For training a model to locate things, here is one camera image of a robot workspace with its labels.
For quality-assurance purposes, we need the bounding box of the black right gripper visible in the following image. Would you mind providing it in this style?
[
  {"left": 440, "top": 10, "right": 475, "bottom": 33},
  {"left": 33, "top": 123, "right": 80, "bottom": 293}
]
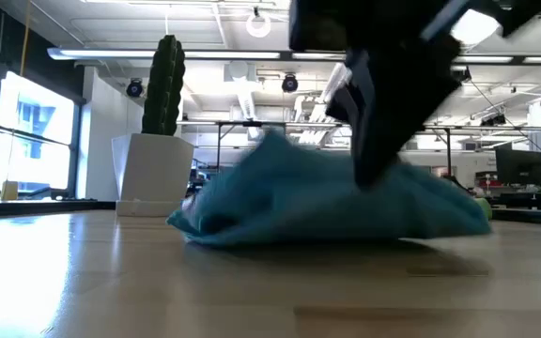
[{"left": 288, "top": 0, "right": 462, "bottom": 188}]

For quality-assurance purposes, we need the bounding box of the light blue microfiber towel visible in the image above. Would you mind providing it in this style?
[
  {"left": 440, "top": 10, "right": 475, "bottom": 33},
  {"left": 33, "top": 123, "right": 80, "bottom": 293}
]
[{"left": 166, "top": 131, "right": 492, "bottom": 248}]

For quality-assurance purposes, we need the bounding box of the round black ceiling speaker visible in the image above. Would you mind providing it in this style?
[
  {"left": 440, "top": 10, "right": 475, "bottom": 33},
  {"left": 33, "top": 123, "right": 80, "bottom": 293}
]
[
  {"left": 126, "top": 78, "right": 145, "bottom": 99},
  {"left": 281, "top": 73, "right": 300, "bottom": 94}
]

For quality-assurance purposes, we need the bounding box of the black computer monitor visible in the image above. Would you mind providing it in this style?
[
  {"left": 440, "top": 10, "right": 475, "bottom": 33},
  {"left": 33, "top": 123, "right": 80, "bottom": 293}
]
[{"left": 494, "top": 148, "right": 541, "bottom": 185}]

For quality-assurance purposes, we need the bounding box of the tall green cactus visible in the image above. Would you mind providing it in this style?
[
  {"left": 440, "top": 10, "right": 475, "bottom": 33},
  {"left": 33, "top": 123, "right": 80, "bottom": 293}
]
[{"left": 141, "top": 34, "right": 187, "bottom": 137}]

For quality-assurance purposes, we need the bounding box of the white plant pot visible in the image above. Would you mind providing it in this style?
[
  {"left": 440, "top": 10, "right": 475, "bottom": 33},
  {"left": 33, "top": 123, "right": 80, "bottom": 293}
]
[{"left": 111, "top": 132, "right": 195, "bottom": 218}]

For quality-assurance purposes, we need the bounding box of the long ceiling light strip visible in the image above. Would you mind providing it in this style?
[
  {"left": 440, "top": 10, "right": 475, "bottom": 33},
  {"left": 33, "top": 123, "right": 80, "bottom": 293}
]
[{"left": 47, "top": 46, "right": 541, "bottom": 66}]

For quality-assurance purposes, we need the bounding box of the large bright window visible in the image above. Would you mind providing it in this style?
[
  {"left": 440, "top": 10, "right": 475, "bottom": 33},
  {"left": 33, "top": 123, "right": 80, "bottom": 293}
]
[{"left": 0, "top": 69, "right": 77, "bottom": 198}]

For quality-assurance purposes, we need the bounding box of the small yellow box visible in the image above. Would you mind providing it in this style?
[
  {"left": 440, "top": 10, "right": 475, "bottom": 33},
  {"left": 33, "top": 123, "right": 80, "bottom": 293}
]
[{"left": 0, "top": 180, "right": 20, "bottom": 202}]

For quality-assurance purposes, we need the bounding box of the black background table frame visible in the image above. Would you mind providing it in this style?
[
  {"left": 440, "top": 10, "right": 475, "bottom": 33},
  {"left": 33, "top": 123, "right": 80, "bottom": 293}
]
[
  {"left": 415, "top": 125, "right": 453, "bottom": 177},
  {"left": 216, "top": 120, "right": 286, "bottom": 170}
]

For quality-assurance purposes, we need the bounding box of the white ceiling ring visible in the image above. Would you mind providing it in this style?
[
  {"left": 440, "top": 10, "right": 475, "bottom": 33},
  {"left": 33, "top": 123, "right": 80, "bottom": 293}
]
[{"left": 245, "top": 11, "right": 272, "bottom": 38}]

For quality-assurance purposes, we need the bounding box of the yellow hanging cable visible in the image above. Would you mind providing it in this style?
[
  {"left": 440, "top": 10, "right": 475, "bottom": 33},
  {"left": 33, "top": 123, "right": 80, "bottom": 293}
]
[{"left": 19, "top": 0, "right": 35, "bottom": 76}]

